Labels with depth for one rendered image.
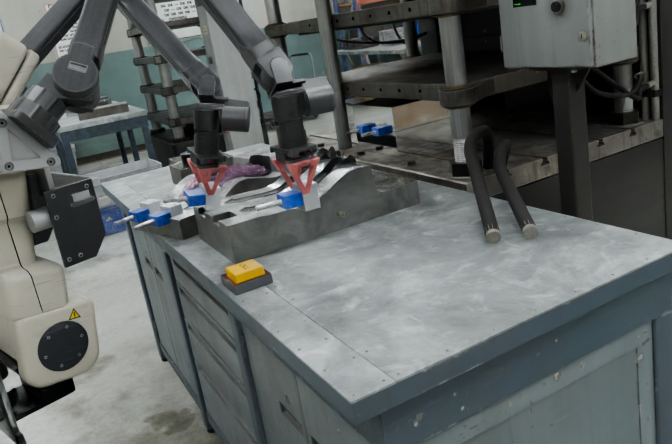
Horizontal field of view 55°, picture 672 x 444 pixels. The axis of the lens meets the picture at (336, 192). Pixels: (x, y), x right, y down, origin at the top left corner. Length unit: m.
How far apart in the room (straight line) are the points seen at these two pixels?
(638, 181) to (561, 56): 0.77
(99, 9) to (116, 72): 7.42
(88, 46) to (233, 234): 0.48
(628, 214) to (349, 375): 1.57
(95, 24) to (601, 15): 1.11
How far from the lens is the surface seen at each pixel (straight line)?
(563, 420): 1.23
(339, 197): 1.51
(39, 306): 1.44
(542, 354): 1.12
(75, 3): 1.75
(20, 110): 1.22
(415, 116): 2.27
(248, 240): 1.43
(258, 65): 1.32
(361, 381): 0.92
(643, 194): 2.39
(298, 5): 9.49
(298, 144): 1.30
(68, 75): 1.26
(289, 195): 1.32
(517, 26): 1.80
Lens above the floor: 1.28
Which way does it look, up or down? 15 degrees down
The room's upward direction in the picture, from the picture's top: 9 degrees counter-clockwise
